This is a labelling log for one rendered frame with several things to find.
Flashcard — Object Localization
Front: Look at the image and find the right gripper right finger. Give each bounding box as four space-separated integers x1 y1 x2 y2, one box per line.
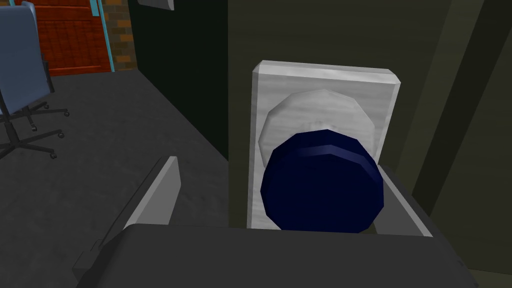
375 163 434 238

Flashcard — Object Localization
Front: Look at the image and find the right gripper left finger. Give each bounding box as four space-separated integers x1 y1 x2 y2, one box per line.
99 155 182 248

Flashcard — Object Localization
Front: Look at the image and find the dark blue and grey door knob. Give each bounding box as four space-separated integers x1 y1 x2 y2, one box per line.
246 59 402 234

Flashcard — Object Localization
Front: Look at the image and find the dark olive door leaf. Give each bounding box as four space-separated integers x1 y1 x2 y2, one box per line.
227 0 512 277

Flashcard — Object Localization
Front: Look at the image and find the blue office chair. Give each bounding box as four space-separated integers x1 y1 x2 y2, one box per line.
0 0 71 160

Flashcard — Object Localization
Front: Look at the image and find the red-brown wooden door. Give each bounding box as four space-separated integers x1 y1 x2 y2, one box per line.
14 0 115 77

